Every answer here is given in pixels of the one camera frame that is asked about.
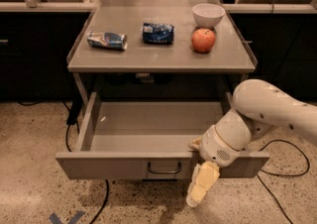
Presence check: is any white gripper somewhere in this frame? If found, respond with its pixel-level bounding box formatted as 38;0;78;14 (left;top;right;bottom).
186;125;240;207

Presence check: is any grey top drawer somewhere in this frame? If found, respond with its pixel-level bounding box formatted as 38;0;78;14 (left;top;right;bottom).
54;91;270;180

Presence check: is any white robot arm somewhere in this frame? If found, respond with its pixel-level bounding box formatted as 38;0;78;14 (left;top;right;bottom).
186;79;317;207

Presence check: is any grey drawer cabinet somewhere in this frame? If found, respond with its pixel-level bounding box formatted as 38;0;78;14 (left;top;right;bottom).
66;0;259;103

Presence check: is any red apple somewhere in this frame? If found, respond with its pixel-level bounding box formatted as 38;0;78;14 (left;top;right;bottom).
191;29;216;53

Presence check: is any black power adapter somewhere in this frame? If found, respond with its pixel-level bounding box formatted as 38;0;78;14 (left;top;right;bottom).
66;97;82;125

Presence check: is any white bowl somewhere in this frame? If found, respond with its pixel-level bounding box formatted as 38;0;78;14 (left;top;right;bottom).
192;3;225;29

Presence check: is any crushed silver blue can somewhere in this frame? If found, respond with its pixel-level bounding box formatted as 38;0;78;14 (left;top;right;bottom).
87;31;128;51

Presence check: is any blue tape floor mark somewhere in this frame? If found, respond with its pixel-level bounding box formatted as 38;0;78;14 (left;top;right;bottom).
49;211;85;224

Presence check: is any black floor cable right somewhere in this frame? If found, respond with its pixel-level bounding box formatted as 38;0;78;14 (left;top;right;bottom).
257;139;311;224

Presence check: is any black floor cable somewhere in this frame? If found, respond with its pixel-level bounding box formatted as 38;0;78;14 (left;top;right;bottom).
17;100;110;224
257;139;311;224

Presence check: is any black floor cable left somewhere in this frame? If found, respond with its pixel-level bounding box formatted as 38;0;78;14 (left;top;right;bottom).
17;100;110;224

